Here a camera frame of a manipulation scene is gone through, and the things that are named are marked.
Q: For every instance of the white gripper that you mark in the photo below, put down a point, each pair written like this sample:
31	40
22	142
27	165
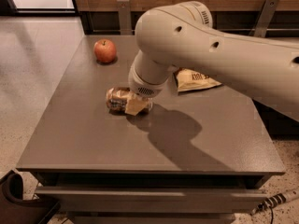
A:
140	86

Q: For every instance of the orange soda can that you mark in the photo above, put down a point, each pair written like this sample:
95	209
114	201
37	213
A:
116	99

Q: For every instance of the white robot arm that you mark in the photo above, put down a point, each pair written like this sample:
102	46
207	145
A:
181	36

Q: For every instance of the brown chip bag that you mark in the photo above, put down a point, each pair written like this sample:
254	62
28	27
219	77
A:
189	80

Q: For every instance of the red apple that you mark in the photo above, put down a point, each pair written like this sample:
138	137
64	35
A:
105	51

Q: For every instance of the left metal bracket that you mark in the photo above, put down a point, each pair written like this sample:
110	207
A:
124	13

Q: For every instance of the metal bracket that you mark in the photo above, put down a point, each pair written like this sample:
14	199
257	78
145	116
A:
265	16
124	13

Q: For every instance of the right metal bracket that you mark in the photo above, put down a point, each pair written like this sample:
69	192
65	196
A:
265	16

